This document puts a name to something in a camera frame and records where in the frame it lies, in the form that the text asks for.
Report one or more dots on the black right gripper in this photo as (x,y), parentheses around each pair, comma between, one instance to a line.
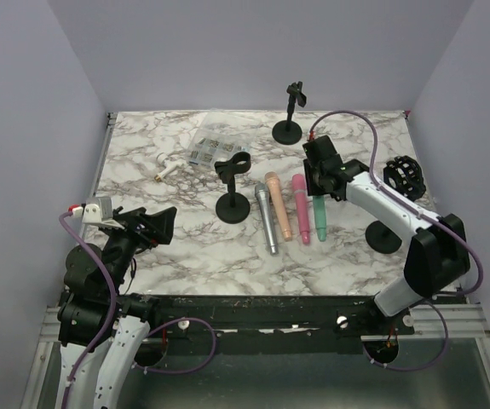
(312,187)

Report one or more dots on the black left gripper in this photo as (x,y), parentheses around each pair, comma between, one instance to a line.
(160,226)

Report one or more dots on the pink microphone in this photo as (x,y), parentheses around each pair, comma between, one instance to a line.
(300,194)

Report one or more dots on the teal microphone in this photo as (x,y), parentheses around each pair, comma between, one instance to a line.
(319,208)

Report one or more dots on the black shock mount stand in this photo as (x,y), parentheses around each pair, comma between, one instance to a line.
(133,270)
(405,176)

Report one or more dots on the black desk mic stand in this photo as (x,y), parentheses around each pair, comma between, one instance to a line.
(287,132)
(233,207)

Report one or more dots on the beige microphone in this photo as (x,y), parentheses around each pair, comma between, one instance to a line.
(273,183)

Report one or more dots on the silver condenser microphone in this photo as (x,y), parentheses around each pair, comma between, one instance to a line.
(263,200)

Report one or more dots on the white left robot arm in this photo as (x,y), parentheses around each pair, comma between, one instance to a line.
(100,329)

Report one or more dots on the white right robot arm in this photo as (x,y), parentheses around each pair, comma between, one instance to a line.
(435,245)

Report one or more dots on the small white cylinder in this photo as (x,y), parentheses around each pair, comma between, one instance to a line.
(168,164)

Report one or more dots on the clear plastic parts box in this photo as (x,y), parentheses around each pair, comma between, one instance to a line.
(221,135)

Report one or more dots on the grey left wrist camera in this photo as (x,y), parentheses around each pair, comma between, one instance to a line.
(97,211)

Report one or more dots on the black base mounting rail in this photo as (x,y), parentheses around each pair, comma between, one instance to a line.
(253,325)

